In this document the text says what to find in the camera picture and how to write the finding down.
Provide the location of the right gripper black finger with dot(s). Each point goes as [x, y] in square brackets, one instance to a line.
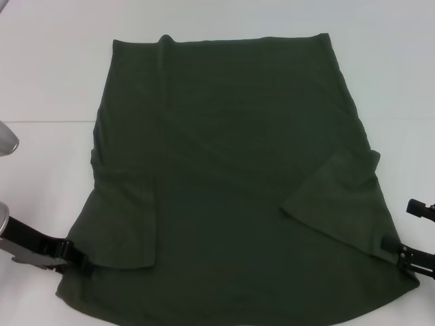
[389, 242]
[419, 208]

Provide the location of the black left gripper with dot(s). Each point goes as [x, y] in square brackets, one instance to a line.
[30, 248]

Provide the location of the dark green shirt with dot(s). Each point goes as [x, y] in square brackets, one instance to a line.
[231, 169]

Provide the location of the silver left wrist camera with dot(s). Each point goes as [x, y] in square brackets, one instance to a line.
[7, 141]

